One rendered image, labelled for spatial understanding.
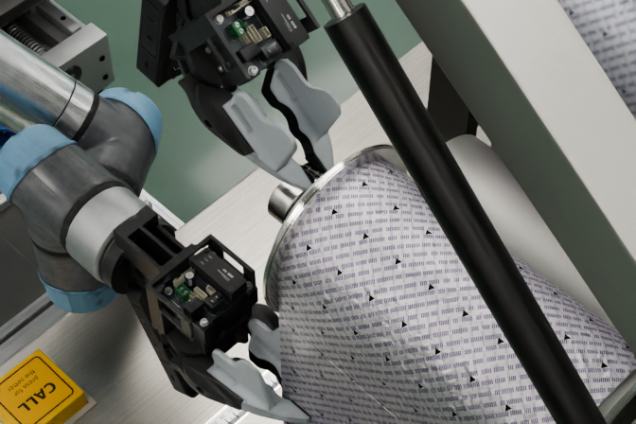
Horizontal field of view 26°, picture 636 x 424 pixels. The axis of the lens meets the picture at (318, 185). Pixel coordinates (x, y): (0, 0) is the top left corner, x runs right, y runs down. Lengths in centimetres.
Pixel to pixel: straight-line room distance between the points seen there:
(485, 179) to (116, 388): 46
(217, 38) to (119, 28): 197
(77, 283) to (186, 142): 144
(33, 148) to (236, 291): 24
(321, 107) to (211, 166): 167
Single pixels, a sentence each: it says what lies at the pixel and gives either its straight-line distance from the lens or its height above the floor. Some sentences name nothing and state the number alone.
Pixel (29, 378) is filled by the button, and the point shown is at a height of 92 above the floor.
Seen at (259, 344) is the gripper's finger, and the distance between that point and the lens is 112.
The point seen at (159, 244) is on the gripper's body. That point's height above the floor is 116.
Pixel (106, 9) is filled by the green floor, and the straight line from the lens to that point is 297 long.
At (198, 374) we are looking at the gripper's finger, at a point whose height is 110.
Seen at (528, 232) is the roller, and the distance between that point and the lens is 103.
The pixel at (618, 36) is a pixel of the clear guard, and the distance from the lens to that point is 45.
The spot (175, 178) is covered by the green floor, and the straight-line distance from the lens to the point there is 265.
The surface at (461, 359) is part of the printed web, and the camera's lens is 89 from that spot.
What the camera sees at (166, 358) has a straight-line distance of 118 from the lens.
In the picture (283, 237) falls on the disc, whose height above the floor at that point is 130.
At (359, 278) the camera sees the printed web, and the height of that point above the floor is 130.
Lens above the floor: 206
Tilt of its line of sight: 52 degrees down
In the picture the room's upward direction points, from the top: straight up
